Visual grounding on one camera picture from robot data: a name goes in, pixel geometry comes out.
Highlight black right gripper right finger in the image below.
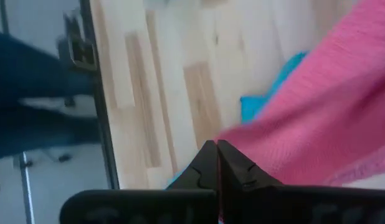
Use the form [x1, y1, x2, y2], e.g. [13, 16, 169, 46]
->
[217, 139, 385, 224]

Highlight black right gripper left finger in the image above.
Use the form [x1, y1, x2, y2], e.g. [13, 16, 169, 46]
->
[60, 139, 219, 224]

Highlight pink microfiber towel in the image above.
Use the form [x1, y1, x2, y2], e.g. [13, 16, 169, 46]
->
[216, 0, 385, 187]

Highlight blue microfiber towel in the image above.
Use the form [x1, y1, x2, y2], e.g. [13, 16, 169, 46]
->
[166, 51, 308, 187]

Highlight black table edge trim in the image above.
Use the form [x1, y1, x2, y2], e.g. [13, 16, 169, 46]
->
[79, 0, 120, 190]

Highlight metal chair leg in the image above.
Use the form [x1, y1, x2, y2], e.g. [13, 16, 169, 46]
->
[18, 151, 36, 224]

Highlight black table clamp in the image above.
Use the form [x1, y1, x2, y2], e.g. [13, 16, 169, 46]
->
[57, 12, 97, 72]

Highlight person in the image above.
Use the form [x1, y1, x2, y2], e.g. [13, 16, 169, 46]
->
[0, 29, 100, 160]

